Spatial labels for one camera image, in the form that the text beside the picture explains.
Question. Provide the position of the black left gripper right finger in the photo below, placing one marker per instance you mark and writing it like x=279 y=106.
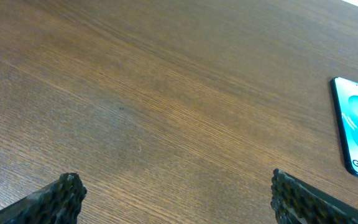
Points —
x=295 y=201

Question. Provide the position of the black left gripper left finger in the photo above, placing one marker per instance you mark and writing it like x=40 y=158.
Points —
x=56 y=203

